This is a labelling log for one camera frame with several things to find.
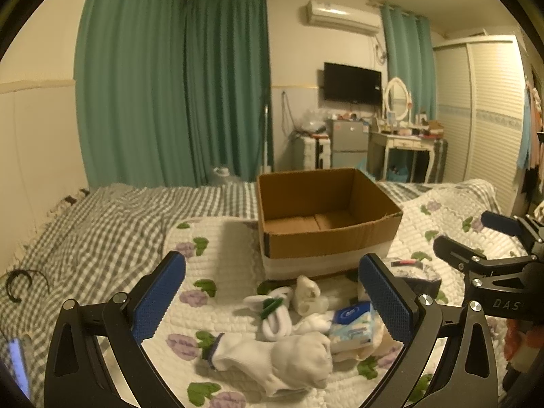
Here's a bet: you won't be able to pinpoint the black packaged box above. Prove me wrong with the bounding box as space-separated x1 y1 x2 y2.
385 258 442 299

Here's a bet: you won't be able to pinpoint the blue tissue packet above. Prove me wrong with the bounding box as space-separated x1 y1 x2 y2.
328 301 384 354

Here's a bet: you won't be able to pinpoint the small cream sock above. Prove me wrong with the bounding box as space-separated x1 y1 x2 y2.
292 275 329 317

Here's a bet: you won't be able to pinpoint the large white sock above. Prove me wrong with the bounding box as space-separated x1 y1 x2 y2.
206 331 333 397

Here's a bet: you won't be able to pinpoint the white sock with green clip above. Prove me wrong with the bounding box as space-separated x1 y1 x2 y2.
242 286 293 342

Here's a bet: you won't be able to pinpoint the operator hand orange sleeve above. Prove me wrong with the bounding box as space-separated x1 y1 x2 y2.
504 320 544 373

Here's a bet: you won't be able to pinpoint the smartphone on bed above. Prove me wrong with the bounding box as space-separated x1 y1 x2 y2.
8 339 30 399

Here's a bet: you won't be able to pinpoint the hanging clothes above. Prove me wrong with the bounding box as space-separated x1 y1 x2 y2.
517 82 543 212

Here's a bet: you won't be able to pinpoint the black hair band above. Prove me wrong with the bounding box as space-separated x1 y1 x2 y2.
5 268 51 304

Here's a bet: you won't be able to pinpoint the grey checked bedsheet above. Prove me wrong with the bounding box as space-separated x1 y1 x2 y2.
0 180 452 400

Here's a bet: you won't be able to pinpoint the white dressing table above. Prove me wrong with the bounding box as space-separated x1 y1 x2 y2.
367 132 436 183

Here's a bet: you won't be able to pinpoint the white louvred wardrobe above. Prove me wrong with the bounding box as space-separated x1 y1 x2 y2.
433 35 526 215

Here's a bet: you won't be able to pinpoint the open cardboard box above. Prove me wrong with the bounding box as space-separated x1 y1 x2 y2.
256 168 403 281

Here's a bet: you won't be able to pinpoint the small grey refrigerator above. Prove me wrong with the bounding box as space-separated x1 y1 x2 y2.
327 120 369 170

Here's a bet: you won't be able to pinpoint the white oval vanity mirror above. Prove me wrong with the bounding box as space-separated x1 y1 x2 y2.
382 76 412 124

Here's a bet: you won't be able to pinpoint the white suitcase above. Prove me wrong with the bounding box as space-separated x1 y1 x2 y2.
293 135 331 170

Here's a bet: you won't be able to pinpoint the clear plastic bag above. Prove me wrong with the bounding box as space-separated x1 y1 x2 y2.
300 109 326 135

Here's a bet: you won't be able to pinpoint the white floor mop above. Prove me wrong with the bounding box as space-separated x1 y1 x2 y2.
259 103 271 174

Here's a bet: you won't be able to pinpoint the green window curtain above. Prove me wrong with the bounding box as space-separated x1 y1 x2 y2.
381 4 437 120

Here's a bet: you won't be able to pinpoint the clear water jug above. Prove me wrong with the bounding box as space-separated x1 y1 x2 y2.
209 167 242 186

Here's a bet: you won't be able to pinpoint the white air conditioner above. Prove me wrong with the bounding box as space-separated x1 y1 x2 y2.
306 0 382 36

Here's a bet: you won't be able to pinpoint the large green curtain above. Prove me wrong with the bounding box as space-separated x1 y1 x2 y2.
74 0 270 188

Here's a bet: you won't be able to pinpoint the black wall television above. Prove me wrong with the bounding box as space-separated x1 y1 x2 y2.
323 63 383 106

